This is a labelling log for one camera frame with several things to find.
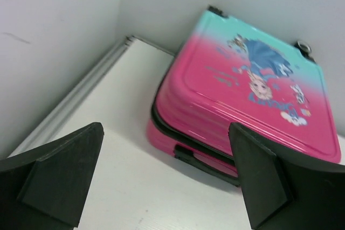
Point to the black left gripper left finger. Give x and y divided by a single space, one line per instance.
46 187

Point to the pink teal suitcase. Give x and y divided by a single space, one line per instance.
228 71

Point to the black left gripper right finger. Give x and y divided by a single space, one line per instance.
283 188

